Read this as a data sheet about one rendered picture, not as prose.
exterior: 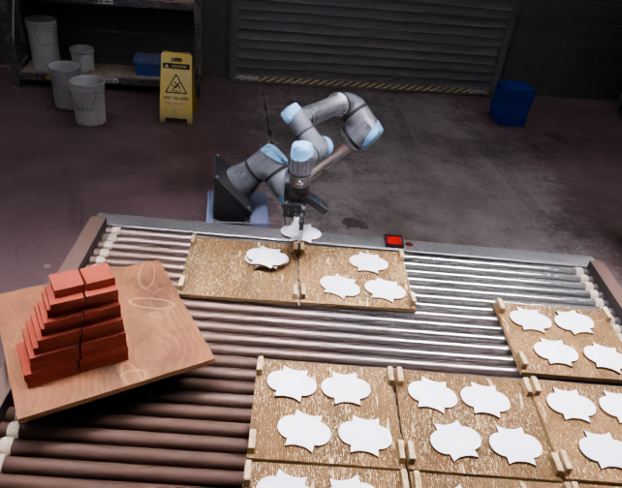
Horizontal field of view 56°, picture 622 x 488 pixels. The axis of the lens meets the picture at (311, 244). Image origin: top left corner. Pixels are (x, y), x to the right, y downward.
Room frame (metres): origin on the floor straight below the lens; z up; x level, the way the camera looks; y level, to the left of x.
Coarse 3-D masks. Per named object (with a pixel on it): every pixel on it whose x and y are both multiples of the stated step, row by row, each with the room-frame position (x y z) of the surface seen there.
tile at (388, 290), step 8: (384, 280) 1.75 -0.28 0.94; (368, 288) 1.69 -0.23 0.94; (376, 288) 1.70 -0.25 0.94; (384, 288) 1.70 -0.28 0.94; (392, 288) 1.71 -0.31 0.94; (400, 288) 1.71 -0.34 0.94; (376, 296) 1.65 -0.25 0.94; (384, 296) 1.65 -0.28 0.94; (392, 296) 1.66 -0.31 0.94; (400, 296) 1.66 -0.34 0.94
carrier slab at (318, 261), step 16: (304, 256) 1.85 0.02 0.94; (320, 256) 1.87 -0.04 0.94; (336, 256) 1.88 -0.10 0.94; (384, 256) 1.92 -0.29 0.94; (304, 272) 1.75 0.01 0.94; (320, 272) 1.76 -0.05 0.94; (336, 272) 1.77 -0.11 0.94; (352, 272) 1.78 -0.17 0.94; (368, 272) 1.80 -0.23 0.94; (384, 272) 1.81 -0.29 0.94; (400, 272) 1.82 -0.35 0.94; (320, 288) 1.67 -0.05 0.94; (304, 304) 1.58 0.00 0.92; (320, 304) 1.58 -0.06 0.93; (336, 304) 1.59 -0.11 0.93; (352, 304) 1.60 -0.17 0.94; (368, 304) 1.61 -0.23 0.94; (384, 304) 1.62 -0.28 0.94; (400, 304) 1.63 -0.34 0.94
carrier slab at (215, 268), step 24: (216, 240) 1.88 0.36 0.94; (192, 264) 1.71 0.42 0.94; (216, 264) 1.73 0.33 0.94; (240, 264) 1.75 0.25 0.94; (288, 264) 1.78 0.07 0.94; (192, 288) 1.58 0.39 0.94; (216, 288) 1.59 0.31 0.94; (240, 288) 1.61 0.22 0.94; (264, 288) 1.63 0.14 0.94; (288, 288) 1.64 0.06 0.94
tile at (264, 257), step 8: (256, 248) 1.82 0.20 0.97; (264, 248) 1.82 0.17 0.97; (248, 256) 1.76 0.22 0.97; (256, 256) 1.77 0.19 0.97; (264, 256) 1.77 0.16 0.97; (272, 256) 1.78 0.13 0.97; (280, 256) 1.79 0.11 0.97; (256, 264) 1.72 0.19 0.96; (264, 264) 1.72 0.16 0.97; (272, 264) 1.73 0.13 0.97; (280, 264) 1.73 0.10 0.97
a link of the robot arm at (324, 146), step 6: (306, 132) 1.91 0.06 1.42; (312, 132) 1.91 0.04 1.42; (300, 138) 1.90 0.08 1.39; (306, 138) 1.90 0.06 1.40; (312, 138) 1.90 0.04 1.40; (318, 138) 1.91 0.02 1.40; (324, 138) 1.93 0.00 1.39; (318, 144) 1.88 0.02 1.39; (324, 144) 1.90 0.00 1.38; (330, 144) 1.93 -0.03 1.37; (318, 150) 1.86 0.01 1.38; (324, 150) 1.88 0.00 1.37; (330, 150) 1.92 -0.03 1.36; (318, 156) 1.85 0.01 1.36; (324, 156) 1.88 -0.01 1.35; (318, 162) 1.87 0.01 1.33
